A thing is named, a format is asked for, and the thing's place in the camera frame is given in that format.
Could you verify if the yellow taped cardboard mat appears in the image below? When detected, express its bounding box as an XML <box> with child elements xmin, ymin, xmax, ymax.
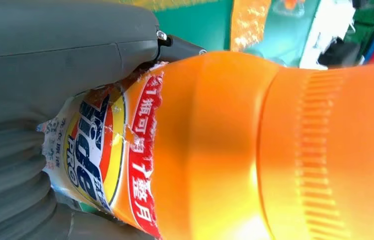
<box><xmin>107</xmin><ymin>0</ymin><xmax>273</xmax><ymax>53</ymax></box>

